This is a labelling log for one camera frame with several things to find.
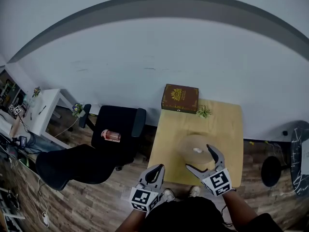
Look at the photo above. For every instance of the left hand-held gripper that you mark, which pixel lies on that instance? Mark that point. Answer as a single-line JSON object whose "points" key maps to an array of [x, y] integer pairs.
{"points": [[142, 198]]}

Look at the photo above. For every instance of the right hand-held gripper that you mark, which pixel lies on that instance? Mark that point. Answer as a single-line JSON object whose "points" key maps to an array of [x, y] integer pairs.
{"points": [[218, 181]]}

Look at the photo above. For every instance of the brown gold-printed box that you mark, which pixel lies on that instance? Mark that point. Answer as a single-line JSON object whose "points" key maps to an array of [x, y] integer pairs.
{"points": [[179, 97]]}

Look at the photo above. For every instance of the person's right forearm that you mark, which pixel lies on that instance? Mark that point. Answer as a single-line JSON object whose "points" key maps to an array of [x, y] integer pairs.
{"points": [[237, 207]]}

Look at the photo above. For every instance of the person's left forearm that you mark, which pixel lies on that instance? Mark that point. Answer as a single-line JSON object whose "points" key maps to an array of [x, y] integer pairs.
{"points": [[132, 221]]}

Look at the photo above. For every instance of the person's left white shoe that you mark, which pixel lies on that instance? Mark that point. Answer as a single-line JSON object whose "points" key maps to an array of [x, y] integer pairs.
{"points": [[168, 194]]}

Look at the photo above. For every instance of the person's white shoe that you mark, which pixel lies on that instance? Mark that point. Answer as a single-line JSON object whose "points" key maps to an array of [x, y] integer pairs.
{"points": [[194, 191], [168, 194]]}

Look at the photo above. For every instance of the person's right white shoe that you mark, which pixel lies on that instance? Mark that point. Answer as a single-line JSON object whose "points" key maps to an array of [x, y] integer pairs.
{"points": [[194, 191]]}

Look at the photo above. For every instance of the small green plant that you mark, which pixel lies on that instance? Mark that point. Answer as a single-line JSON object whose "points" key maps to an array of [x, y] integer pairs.
{"points": [[204, 111]]}

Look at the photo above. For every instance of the person's black clothing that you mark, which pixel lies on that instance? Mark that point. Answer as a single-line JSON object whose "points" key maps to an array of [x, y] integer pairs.
{"points": [[188, 216]]}

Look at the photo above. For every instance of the black office chair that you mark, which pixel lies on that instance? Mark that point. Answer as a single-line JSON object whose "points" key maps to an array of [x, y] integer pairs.
{"points": [[96, 153]]}

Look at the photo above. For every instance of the black round stool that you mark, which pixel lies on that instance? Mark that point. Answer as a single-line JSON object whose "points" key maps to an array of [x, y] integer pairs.
{"points": [[271, 171]]}

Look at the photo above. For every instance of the black marble round table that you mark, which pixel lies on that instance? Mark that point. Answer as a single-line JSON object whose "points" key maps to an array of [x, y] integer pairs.
{"points": [[296, 163]]}

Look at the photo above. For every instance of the white paper sheet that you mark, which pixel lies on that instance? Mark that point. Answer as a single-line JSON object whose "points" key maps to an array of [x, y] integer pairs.
{"points": [[305, 157]]}

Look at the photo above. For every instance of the purple flower in white pot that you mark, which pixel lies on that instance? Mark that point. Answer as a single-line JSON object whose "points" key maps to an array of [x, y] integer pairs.
{"points": [[77, 109]]}

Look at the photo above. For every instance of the white desk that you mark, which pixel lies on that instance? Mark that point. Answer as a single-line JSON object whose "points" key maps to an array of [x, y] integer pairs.
{"points": [[47, 110]]}

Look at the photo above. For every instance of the black pen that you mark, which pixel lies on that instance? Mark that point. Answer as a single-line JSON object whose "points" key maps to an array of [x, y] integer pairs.
{"points": [[42, 109]]}

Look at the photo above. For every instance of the black electronic device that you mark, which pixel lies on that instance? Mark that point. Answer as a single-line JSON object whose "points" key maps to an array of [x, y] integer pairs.
{"points": [[23, 141]]}

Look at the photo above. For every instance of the small potted flower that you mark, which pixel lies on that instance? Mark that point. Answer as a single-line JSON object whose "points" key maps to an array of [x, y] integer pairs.
{"points": [[36, 91]]}

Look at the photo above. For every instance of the white shelf rack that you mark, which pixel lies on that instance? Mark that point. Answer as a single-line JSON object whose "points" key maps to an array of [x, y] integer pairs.
{"points": [[8, 211]]}

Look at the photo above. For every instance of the spare hand-held gripper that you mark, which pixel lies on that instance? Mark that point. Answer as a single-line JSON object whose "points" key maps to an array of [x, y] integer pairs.
{"points": [[14, 109]]}

